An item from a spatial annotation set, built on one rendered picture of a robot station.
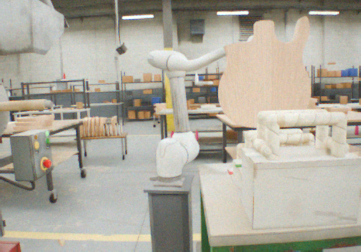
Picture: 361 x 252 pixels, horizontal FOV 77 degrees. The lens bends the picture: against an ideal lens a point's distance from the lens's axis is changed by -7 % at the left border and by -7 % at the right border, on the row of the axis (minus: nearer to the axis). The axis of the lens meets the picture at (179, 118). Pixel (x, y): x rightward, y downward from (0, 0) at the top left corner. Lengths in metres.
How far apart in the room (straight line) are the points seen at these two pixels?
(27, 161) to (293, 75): 1.12
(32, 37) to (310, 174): 0.76
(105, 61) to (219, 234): 12.00
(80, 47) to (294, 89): 12.34
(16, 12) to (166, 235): 1.37
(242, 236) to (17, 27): 0.76
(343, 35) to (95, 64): 12.27
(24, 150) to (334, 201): 1.11
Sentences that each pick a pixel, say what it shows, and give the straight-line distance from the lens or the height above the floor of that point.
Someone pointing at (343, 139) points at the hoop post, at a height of 1.15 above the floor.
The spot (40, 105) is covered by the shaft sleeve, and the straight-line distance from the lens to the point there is 0.85.
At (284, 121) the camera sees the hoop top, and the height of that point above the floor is 1.19.
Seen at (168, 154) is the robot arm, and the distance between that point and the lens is 1.47.
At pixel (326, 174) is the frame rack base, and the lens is 0.67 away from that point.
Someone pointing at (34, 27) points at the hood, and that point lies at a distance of 0.72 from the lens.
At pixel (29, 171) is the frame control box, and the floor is 0.97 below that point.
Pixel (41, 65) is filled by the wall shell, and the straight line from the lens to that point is 13.82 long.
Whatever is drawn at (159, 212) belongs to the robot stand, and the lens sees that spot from 1.56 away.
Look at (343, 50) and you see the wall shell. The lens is 14.26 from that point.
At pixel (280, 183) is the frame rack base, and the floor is 1.05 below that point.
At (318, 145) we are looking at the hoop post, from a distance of 0.75.
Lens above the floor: 1.27
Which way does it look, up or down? 7 degrees down
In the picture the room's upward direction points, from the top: 2 degrees counter-clockwise
